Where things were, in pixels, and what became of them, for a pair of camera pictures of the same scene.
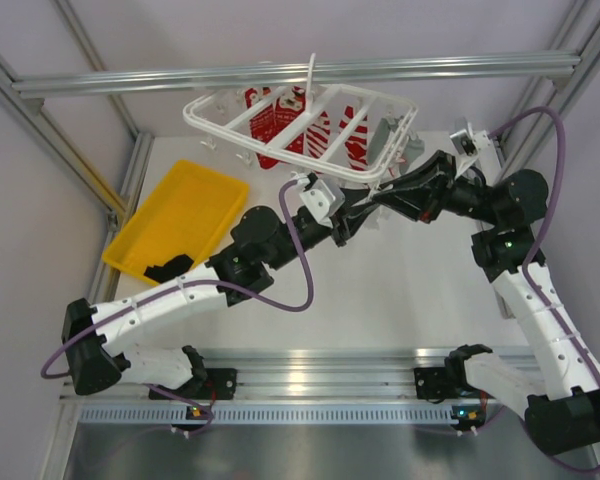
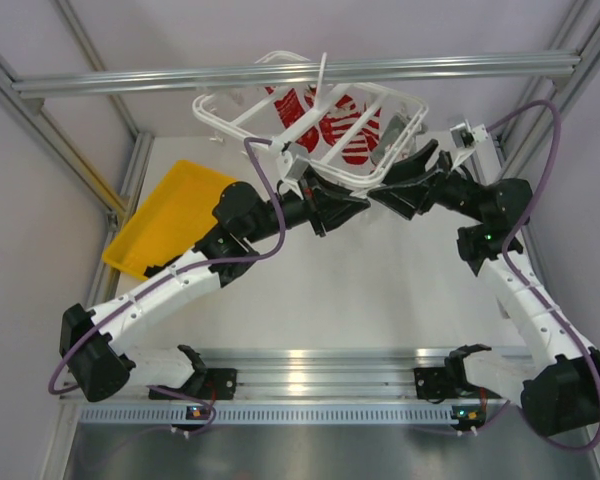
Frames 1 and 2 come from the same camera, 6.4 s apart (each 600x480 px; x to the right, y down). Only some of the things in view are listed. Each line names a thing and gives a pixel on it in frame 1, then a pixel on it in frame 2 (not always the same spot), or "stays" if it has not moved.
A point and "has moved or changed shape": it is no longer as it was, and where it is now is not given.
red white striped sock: (318, 135) -> (334, 126)
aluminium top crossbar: (386, 73) stays
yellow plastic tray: (183, 215) stays
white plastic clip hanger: (348, 131) has moved or changed shape
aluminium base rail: (299, 376) stays
